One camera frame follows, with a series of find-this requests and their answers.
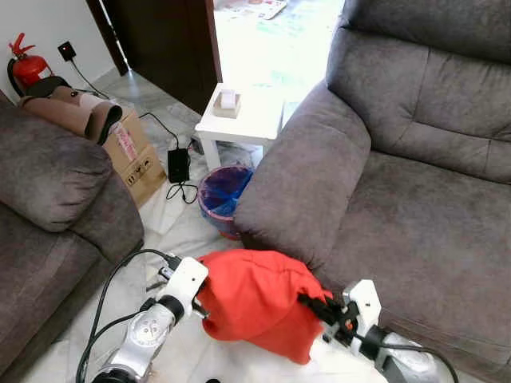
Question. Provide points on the white side table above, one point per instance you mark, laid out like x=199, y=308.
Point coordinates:
x=255, y=120

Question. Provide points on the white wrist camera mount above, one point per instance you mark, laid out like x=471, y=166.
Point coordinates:
x=365, y=303
x=185, y=279

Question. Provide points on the small white box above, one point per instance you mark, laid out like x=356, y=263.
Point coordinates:
x=227, y=102

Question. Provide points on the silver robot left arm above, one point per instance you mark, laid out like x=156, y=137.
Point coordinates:
x=148, y=331

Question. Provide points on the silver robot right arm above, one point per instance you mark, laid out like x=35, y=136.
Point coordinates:
x=407, y=363

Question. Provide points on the brown cardboard box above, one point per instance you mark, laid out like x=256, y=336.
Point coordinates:
x=140, y=171

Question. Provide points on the pink waste bin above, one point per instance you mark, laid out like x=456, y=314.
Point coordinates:
x=219, y=226

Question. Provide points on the small grey fabric sofa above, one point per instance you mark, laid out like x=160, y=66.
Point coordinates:
x=48, y=175

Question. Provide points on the black bag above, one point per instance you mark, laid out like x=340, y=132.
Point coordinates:
x=48, y=84

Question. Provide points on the black power adapter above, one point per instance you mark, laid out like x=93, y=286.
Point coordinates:
x=178, y=165

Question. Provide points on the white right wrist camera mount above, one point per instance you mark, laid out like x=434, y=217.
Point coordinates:
x=365, y=303

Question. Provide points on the printed floor mat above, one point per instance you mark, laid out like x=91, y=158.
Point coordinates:
x=251, y=8

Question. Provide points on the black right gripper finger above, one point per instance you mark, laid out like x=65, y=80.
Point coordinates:
x=313, y=303

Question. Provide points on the dark brown wooden door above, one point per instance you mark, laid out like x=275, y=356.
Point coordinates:
x=168, y=48

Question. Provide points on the blue bin liner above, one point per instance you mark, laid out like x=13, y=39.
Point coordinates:
x=226, y=191

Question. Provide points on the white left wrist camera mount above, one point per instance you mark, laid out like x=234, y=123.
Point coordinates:
x=185, y=279

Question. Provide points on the red fire extinguisher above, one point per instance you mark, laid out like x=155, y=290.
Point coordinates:
x=30, y=70

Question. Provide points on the black wall socket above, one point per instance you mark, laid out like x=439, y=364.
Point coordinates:
x=67, y=51

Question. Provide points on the large grey fabric sofa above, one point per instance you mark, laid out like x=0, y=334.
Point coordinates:
x=415, y=239

